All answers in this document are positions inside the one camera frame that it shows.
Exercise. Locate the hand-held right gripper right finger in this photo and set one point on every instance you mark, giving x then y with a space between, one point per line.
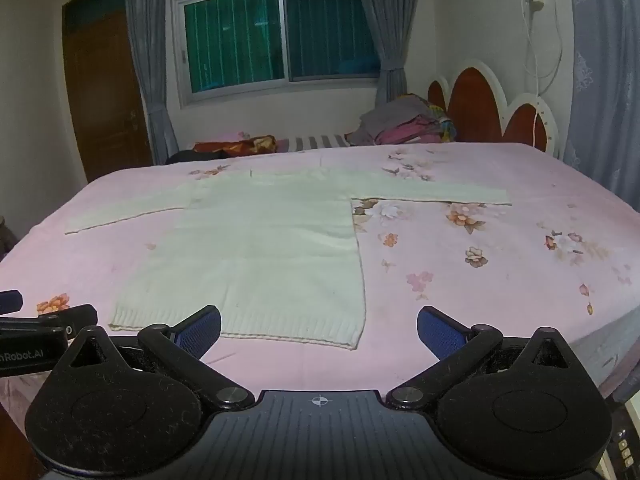
441 332

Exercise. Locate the pile of folded clothes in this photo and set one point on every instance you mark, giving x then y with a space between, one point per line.
400 122

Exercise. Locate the blue lace curtain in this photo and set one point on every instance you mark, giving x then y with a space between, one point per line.
605 85

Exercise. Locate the window with white frame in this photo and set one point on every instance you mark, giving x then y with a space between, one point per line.
235 40

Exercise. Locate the pink floral bed sheet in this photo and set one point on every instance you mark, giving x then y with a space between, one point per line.
500 270

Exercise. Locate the white knit sweater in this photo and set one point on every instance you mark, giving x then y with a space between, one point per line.
270 250

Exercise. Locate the dark round object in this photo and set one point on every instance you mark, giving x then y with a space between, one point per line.
7 237

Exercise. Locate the grey striped pillow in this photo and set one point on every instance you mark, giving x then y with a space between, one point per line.
315 141

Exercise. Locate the red and white headboard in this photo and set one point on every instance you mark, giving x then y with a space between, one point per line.
475 105

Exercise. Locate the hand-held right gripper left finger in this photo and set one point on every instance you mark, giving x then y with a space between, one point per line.
199 331

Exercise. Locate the black cloth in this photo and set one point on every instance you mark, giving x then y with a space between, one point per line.
192 156

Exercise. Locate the grey window curtain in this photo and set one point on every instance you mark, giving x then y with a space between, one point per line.
150 60
385 35

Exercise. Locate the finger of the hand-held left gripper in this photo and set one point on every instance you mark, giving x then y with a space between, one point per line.
9 301
75 316

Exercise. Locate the red floral cloth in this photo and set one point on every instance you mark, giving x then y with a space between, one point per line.
235 146

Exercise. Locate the brown wooden door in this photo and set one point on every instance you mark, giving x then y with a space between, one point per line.
105 100

